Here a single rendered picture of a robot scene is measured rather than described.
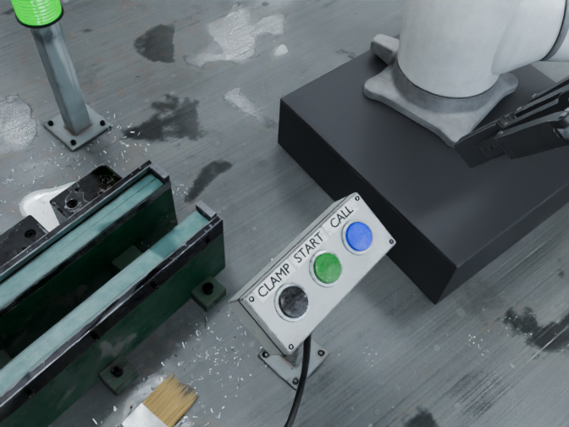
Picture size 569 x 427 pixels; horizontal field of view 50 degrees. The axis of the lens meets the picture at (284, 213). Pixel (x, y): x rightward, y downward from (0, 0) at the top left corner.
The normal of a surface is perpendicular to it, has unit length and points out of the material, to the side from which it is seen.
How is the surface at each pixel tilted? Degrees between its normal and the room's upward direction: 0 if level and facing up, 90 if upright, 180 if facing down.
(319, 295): 29
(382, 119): 2
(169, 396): 2
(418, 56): 94
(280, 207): 0
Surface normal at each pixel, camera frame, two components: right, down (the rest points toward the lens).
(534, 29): 0.18, 0.73
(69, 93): 0.74, 0.58
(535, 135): -0.74, 0.63
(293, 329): 0.40, -0.22
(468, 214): 0.02, -0.56
